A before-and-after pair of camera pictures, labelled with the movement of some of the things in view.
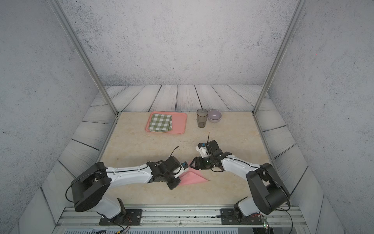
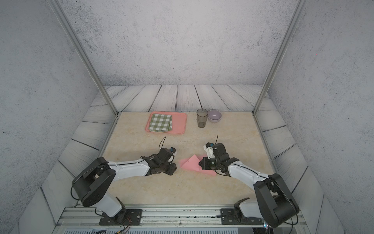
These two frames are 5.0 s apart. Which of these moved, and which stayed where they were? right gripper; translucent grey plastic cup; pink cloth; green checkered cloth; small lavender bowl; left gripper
Moved: left gripper; pink cloth
Stayed: small lavender bowl; green checkered cloth; right gripper; translucent grey plastic cup
